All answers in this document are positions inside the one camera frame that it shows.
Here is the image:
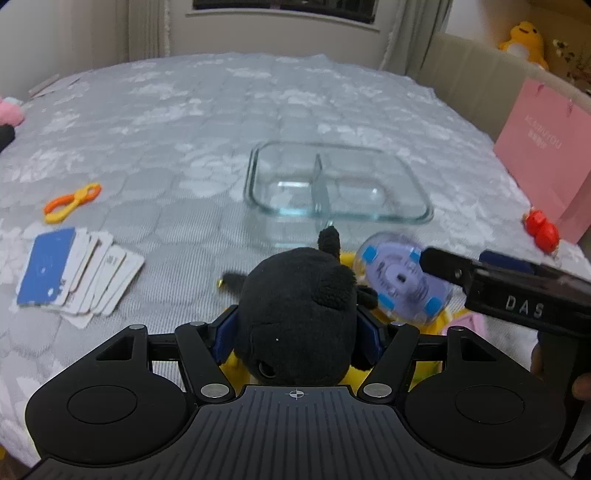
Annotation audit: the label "round purple transparent toy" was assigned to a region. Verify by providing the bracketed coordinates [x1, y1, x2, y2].
[353, 232, 453, 326]

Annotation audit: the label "yellow container lid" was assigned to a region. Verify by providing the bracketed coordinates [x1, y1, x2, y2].
[218, 250, 468, 386]

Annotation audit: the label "black plush cat toy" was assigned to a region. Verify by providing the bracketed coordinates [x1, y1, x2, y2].
[219, 226, 378, 387]

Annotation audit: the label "pink green keychain toy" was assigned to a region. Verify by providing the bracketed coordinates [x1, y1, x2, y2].
[442, 310, 488, 339]

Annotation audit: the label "person's right hand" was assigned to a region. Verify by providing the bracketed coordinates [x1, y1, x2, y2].
[530, 344, 591, 402]

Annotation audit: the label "pink paper gift bag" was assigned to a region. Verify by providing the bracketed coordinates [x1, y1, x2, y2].
[494, 79, 590, 243]

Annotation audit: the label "white card stack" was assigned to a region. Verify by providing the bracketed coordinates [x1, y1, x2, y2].
[41, 228, 145, 329]

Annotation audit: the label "clear glass divided container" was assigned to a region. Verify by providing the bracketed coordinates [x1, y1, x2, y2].
[245, 141, 434, 224]

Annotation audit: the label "grey quilted bedspread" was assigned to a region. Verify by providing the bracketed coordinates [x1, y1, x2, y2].
[0, 51, 591, 468]

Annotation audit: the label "beige headboard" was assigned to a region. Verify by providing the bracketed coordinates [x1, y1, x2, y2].
[417, 33, 590, 140]

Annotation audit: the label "blue card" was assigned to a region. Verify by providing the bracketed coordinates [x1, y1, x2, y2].
[16, 228, 75, 306]

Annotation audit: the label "orange yellow plastic tongs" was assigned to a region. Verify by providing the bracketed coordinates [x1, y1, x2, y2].
[43, 183, 102, 224]

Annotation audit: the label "yellow duck plush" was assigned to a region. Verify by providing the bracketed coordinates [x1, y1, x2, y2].
[498, 21, 549, 71]

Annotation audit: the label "grey curtain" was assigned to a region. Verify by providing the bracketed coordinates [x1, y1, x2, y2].
[379, 0, 453, 78]

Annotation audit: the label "black cloth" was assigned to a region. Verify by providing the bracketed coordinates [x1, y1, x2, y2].
[0, 124, 15, 152]

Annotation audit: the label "pink plush toy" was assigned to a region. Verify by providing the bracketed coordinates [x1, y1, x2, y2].
[0, 97, 24, 127]

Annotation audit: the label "red ornament keychain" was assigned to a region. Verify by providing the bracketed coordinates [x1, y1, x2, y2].
[522, 208, 560, 255]

